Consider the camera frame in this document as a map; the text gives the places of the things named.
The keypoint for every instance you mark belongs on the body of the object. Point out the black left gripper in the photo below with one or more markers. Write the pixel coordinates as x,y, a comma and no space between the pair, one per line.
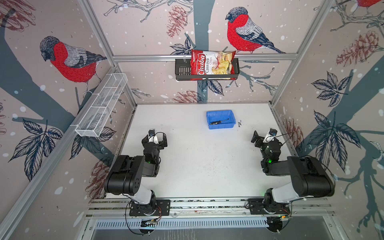
161,144

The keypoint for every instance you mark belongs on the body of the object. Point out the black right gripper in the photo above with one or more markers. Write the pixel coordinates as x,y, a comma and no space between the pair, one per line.
259,140

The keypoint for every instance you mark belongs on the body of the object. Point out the black yellow screwdriver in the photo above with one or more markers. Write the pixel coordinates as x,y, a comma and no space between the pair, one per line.
218,122

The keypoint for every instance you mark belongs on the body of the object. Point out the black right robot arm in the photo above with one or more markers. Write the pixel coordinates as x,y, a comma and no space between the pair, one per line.
308,177

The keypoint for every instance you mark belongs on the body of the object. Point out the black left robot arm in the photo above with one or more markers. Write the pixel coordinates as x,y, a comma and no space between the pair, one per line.
125,175

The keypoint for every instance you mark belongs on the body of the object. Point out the blue plastic bin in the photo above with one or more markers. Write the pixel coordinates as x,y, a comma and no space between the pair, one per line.
221,115

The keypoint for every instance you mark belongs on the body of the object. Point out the red cassava chips bag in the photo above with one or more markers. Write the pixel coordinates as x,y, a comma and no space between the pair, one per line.
212,63

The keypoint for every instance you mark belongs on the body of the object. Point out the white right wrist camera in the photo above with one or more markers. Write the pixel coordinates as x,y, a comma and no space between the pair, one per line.
268,138

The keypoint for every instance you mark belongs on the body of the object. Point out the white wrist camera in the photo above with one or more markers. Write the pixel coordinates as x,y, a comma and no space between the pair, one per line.
154,139
268,138

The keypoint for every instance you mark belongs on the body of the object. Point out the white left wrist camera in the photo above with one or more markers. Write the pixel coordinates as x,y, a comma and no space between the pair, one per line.
154,139

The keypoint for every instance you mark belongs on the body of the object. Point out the white wire mesh shelf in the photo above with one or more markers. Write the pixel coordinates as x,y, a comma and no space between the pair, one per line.
98,113

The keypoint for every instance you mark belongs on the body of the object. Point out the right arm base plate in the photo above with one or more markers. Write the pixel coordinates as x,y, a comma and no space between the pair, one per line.
260,206

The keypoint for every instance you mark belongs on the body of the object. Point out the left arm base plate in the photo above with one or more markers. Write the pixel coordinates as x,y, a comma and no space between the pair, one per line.
163,207

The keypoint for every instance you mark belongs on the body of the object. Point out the black wall basket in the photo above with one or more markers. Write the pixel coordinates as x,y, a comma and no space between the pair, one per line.
183,72

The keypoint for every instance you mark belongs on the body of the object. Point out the aluminium mounting rail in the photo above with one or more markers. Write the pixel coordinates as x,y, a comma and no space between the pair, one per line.
116,208

